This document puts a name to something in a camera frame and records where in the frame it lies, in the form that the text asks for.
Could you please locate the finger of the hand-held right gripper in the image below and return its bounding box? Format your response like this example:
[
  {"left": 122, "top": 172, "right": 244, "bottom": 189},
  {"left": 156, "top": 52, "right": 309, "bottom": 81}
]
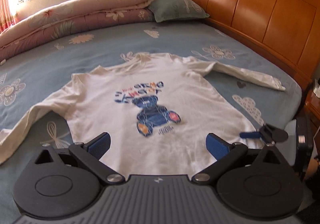
[{"left": 239, "top": 124, "right": 288, "bottom": 143}]

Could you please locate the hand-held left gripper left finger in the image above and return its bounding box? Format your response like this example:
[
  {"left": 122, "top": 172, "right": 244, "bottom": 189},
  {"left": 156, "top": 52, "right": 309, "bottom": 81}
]
[{"left": 35, "top": 132, "right": 125, "bottom": 185}]

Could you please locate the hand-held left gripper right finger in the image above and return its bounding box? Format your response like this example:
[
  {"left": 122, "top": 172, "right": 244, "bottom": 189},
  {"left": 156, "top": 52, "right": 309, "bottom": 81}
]
[{"left": 192, "top": 133, "right": 283, "bottom": 185}]

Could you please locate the white printed long-sleeve shirt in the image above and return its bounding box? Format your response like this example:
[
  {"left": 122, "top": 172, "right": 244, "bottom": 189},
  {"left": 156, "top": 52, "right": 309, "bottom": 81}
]
[{"left": 0, "top": 53, "right": 287, "bottom": 175}]

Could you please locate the person's right hand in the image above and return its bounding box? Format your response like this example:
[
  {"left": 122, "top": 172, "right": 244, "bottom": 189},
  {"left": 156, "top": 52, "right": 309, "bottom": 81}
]
[{"left": 307, "top": 157, "right": 320, "bottom": 177}]

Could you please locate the wooden nightstand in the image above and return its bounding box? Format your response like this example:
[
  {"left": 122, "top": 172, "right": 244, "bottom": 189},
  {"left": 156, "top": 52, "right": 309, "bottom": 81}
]
[{"left": 303, "top": 79, "right": 320, "bottom": 141}]

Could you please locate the blue floral bed sheet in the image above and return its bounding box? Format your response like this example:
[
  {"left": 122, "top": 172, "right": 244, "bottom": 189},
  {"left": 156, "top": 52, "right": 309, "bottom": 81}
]
[{"left": 0, "top": 20, "right": 304, "bottom": 224}]

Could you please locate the wooden headboard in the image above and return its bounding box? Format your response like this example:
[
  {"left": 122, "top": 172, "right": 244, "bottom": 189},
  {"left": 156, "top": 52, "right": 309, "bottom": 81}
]
[{"left": 157, "top": 0, "right": 320, "bottom": 91}]

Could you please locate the pink floral folded quilt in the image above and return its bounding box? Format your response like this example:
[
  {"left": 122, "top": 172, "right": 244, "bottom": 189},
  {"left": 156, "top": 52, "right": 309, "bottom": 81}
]
[{"left": 0, "top": 0, "right": 175, "bottom": 62}]

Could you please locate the green floral pillow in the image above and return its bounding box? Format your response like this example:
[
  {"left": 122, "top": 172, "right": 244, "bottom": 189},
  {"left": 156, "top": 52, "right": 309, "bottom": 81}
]
[{"left": 147, "top": 0, "right": 210, "bottom": 23}]

